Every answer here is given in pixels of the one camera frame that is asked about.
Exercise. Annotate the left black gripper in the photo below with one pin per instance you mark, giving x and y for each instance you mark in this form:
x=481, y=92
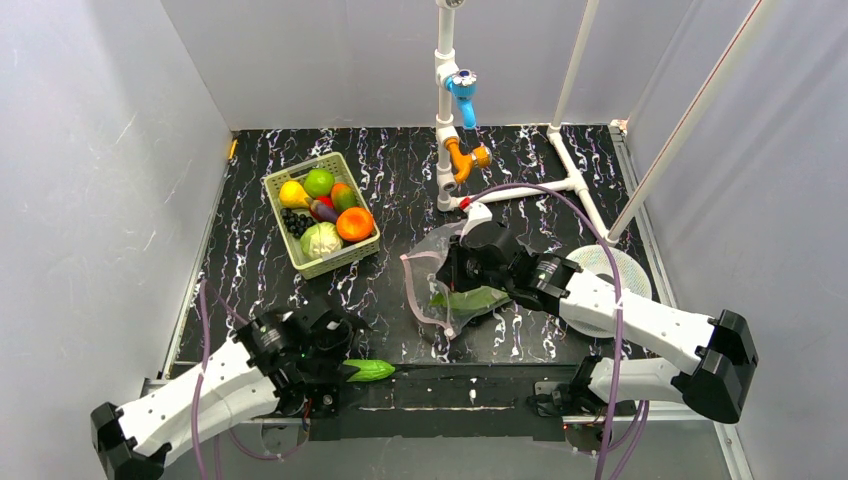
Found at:
x=330, y=366

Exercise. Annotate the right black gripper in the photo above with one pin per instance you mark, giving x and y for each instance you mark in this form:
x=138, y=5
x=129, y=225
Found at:
x=457, y=270

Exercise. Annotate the clear zip top bag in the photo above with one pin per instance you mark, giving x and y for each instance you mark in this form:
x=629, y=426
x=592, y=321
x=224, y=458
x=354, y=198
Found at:
x=419, y=268

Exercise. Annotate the green plastic basket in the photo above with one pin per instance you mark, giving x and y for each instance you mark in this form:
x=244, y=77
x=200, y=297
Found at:
x=351, y=252

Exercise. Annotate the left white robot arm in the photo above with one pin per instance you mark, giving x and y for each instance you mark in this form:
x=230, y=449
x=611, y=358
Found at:
x=241, y=380

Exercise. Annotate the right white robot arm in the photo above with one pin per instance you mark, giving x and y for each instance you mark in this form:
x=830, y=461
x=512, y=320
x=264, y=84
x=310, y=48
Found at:
x=707, y=363

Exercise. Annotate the orange faucet valve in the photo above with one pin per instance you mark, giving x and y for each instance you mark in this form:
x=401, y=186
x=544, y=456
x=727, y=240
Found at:
x=479, y=157

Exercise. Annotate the white round perforated plate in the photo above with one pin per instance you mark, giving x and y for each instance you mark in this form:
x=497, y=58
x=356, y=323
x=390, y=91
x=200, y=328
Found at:
x=633, y=278

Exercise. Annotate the orange toy fruit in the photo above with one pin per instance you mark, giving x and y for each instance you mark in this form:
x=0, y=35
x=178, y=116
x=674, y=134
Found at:
x=355, y=224

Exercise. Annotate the orange green mango toy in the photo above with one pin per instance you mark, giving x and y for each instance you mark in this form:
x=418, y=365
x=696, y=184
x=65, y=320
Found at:
x=343, y=197

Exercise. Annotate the black grapes toy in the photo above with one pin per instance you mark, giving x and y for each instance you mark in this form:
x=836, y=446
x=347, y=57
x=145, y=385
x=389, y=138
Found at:
x=296, y=224

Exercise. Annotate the purple eggplant toy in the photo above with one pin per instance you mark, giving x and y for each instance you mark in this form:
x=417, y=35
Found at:
x=323, y=212

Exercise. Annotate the blue faucet valve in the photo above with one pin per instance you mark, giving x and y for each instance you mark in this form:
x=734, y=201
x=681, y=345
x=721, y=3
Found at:
x=462, y=85

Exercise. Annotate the green lime toy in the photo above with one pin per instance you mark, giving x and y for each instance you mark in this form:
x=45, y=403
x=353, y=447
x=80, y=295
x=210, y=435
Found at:
x=319, y=182

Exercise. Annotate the yellow pear toy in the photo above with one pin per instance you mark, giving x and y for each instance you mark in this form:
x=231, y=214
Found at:
x=292, y=195

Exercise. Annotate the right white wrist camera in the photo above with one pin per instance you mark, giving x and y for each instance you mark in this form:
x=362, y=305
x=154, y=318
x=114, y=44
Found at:
x=476, y=212

